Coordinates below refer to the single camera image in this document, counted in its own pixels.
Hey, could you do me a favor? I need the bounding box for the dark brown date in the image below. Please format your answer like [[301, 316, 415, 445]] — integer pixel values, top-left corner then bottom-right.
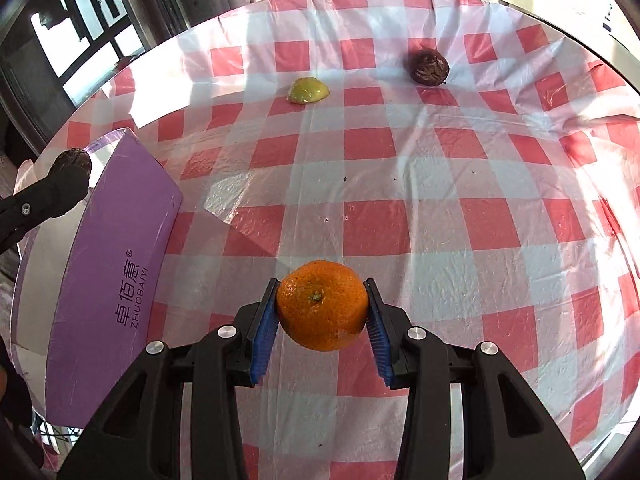
[[50, 148, 92, 176]]

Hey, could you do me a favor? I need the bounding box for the orange mandarin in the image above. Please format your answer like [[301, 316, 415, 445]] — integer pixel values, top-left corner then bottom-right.
[[276, 260, 369, 352]]

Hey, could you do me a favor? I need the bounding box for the purple cardboard box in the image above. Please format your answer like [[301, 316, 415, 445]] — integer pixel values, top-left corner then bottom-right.
[[9, 128, 182, 428]]

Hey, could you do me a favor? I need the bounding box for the red white checkered tablecloth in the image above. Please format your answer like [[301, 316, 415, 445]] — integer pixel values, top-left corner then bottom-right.
[[18, 0, 639, 460]]

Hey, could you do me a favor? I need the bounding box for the small wrapped yellow fruit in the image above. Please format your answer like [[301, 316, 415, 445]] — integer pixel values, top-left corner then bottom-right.
[[286, 77, 330, 105]]

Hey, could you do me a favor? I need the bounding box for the dark purple passion fruit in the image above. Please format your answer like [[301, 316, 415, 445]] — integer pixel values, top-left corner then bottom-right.
[[408, 48, 449, 87]]

